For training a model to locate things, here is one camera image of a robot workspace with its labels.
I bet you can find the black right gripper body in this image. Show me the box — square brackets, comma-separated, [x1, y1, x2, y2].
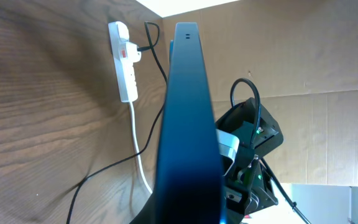
[222, 155, 278, 224]

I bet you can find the blue Samsung smartphone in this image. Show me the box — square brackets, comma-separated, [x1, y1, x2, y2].
[154, 22, 224, 223]

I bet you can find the black USB charging cable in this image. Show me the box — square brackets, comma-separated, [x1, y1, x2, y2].
[65, 21, 169, 224]

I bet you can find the white USB charger adapter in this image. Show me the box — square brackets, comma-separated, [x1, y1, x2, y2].
[121, 42, 142, 63]

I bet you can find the brown cardboard sheet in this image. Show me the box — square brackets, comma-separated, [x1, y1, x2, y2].
[163, 0, 358, 186]

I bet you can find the white power strip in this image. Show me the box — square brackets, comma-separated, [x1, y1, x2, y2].
[108, 21, 138, 103]

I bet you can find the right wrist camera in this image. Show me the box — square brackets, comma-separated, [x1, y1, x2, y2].
[216, 129, 240, 176]

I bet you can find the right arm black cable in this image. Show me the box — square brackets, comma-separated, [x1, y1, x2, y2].
[229, 77, 312, 224]

